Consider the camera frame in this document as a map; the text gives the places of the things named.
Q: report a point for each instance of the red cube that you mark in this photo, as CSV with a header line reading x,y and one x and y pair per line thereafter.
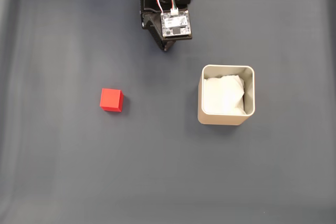
x,y
111,100

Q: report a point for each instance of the beige square box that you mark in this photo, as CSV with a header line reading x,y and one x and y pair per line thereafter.
x,y
223,120

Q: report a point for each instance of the white tissue paper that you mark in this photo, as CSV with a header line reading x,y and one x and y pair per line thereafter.
x,y
223,95

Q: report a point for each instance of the bare camera circuit board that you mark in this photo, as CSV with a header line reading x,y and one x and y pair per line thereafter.
x,y
175,24

